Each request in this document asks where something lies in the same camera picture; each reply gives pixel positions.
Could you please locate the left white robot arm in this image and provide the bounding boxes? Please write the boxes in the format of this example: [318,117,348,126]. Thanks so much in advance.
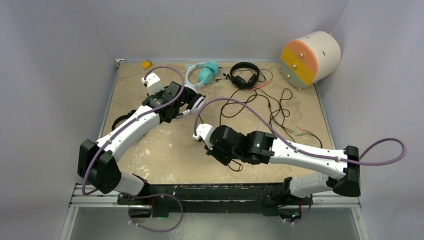
[77,81,205,205]

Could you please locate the black headphones with pink mic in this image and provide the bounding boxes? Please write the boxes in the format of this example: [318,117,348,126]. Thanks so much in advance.
[214,61,274,91]

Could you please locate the round drawer cabinet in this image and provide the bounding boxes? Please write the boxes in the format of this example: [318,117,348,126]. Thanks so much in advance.
[279,31,342,89]

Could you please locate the white and black headphones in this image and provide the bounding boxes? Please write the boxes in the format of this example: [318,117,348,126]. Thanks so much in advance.
[176,85,206,119]

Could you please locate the yellow block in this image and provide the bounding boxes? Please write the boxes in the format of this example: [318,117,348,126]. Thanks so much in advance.
[140,60,153,70]

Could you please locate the black headphones with cable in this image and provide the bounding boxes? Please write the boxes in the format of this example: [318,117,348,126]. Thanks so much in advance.
[111,109,136,131]

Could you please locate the teal cat ear headphones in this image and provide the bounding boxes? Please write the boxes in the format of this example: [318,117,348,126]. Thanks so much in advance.
[184,60,220,89]

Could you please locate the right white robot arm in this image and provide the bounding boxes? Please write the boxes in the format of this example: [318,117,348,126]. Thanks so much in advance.
[193,123,361,204]

